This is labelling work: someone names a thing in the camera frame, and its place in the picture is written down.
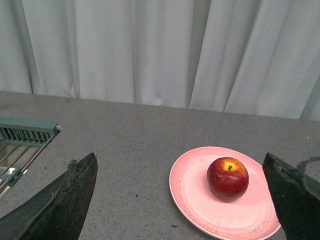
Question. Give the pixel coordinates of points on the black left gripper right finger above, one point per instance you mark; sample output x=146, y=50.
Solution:
x=295, y=196

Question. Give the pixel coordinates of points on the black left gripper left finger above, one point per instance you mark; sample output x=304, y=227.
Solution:
x=59, y=210

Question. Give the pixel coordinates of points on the red apple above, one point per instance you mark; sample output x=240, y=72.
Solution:
x=228, y=178

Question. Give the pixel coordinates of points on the pink plate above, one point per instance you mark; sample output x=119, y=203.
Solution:
x=250, y=217

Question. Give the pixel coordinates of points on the grey dish rack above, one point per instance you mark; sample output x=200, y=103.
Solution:
x=22, y=139

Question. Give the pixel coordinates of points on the white curtain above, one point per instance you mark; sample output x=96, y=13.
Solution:
x=257, y=57

